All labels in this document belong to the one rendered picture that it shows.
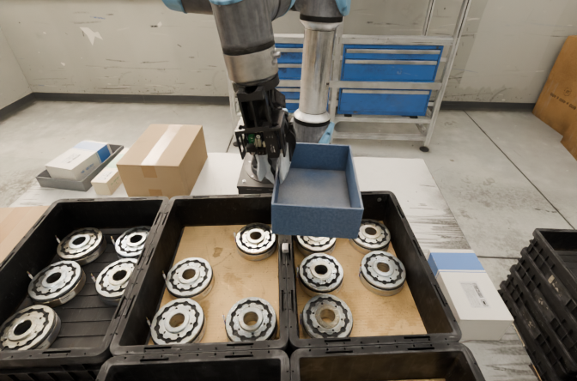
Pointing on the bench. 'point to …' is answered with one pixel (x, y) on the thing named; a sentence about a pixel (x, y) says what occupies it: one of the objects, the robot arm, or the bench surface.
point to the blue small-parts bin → (318, 194)
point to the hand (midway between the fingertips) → (276, 175)
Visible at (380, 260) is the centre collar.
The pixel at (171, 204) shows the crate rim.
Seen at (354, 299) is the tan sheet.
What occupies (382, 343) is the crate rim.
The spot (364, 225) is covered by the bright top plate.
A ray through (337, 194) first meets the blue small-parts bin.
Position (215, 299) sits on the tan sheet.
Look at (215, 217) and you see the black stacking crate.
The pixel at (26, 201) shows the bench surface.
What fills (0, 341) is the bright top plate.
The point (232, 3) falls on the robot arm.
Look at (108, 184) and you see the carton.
